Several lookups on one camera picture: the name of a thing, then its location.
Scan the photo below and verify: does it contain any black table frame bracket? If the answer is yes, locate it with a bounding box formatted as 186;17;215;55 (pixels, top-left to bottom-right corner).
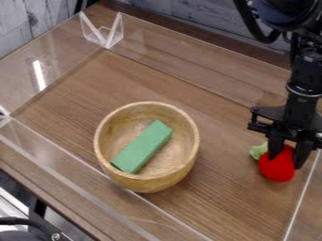
29;197;96;241

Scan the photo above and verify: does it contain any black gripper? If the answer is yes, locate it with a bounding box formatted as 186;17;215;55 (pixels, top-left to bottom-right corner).
247;93;322;169

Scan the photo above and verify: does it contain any red plush strawberry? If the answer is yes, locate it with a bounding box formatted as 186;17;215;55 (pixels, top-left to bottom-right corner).
248;142;295;183

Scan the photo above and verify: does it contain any clear acrylic tray wall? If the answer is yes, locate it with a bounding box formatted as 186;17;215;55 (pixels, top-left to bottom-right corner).
0;108;211;241

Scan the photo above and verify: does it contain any green rectangular block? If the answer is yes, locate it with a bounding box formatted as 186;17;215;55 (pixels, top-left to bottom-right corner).
110;120;172;174

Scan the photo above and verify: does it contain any wooden bowl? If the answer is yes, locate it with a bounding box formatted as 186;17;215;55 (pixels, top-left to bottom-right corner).
93;102;200;193

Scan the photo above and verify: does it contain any black cable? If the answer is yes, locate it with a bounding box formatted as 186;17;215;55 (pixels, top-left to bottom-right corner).
0;216;48;241

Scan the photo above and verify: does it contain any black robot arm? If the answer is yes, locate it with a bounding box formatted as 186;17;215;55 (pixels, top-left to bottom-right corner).
232;0;322;169

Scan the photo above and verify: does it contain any clear acrylic corner bracket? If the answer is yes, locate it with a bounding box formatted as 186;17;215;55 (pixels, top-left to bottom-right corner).
78;11;122;49

